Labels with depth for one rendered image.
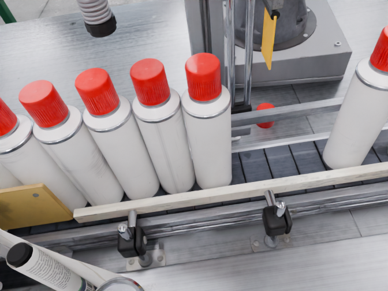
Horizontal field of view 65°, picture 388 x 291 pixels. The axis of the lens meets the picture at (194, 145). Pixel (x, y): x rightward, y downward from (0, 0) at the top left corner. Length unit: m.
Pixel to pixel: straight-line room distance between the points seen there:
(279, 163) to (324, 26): 0.33
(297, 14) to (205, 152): 0.38
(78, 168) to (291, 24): 0.46
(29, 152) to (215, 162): 0.20
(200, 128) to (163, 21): 0.58
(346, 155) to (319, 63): 0.25
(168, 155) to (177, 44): 0.46
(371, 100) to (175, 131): 0.21
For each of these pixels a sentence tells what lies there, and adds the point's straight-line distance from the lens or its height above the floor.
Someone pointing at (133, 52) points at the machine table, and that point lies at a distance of 0.78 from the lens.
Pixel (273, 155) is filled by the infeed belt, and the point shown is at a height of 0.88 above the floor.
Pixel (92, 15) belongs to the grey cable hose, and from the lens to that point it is 0.36.
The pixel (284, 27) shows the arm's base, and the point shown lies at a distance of 0.64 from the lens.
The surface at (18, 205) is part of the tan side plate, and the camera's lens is 0.43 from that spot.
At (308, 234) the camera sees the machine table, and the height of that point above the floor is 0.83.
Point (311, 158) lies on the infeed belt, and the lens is 0.48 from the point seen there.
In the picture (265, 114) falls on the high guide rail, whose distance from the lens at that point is 0.41.
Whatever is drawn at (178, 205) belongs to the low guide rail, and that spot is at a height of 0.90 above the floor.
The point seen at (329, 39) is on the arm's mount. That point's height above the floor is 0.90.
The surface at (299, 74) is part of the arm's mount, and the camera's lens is 0.64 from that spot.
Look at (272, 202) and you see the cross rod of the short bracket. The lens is 0.40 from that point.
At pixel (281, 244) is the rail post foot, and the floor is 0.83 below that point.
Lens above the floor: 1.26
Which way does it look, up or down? 52 degrees down
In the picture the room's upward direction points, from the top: 10 degrees counter-clockwise
